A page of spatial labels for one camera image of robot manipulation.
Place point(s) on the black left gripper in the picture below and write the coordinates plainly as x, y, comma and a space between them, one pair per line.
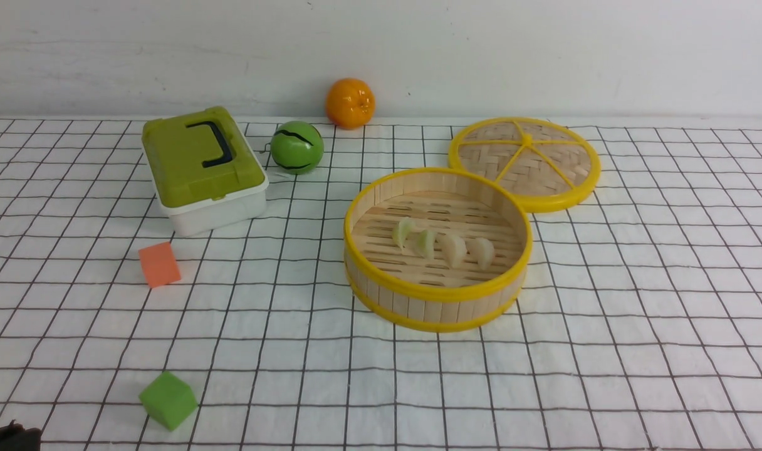
16, 437

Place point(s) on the pale green dumpling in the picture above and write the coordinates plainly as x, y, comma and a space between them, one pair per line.
401, 231
424, 244

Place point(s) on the white dumpling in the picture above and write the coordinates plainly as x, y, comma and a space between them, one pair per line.
482, 250
453, 248

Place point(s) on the bamboo steamer tray yellow rim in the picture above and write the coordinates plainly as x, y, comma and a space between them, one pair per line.
402, 287

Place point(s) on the bamboo steamer lid yellow rim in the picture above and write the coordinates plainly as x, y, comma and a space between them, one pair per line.
545, 166

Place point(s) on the green foam cube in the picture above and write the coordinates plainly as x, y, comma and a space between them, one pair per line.
168, 400

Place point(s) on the orange foam cube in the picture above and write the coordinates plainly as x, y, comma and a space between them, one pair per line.
159, 265

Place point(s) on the green lidded white box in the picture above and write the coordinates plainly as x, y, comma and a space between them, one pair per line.
204, 172

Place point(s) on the green toy ball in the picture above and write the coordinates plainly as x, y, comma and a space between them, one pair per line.
297, 147

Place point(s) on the orange fruit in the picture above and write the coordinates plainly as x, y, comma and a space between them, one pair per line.
350, 103

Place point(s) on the white grid tablecloth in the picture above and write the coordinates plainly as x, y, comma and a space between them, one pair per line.
639, 326

